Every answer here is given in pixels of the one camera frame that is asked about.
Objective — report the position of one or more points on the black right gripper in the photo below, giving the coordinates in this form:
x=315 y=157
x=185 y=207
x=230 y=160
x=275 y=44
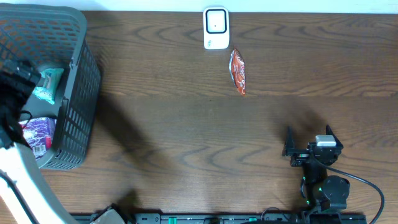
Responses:
x=300 y=156

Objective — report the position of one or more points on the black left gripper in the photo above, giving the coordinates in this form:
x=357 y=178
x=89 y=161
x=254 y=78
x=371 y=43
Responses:
x=14 y=86

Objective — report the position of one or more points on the mint green wipes packet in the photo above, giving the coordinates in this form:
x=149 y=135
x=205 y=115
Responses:
x=47 y=90

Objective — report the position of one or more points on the purple noodle packet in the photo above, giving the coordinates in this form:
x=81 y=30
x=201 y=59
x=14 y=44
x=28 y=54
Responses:
x=39 y=132

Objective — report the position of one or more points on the red orange snack sachet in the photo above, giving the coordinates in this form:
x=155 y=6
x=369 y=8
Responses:
x=237 y=71

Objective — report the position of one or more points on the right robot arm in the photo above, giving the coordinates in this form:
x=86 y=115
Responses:
x=326 y=194

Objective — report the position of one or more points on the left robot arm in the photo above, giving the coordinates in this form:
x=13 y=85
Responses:
x=23 y=187

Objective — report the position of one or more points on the grey plastic mesh basket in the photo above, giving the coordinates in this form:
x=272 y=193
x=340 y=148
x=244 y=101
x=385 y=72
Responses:
x=54 y=37

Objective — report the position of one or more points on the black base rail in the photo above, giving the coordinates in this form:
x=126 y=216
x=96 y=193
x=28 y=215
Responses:
x=274 y=217

